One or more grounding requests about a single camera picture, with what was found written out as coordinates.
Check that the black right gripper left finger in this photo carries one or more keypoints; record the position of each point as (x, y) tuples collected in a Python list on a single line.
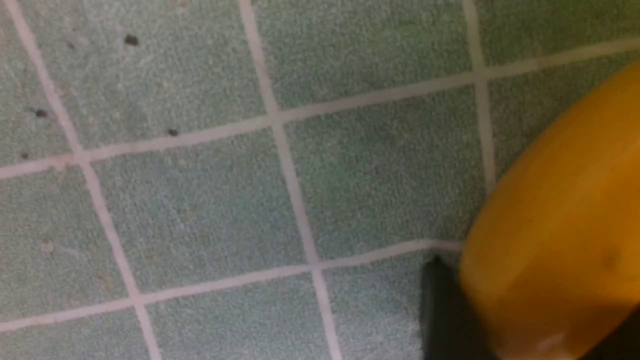
[(449, 327)]

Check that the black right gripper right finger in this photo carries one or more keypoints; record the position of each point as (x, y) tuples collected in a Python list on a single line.
[(615, 329)]

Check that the yellow toy banana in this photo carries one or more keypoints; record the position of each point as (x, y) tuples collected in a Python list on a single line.
[(551, 263)]

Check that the teal checkered tablecloth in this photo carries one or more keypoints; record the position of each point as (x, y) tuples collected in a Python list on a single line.
[(264, 179)]

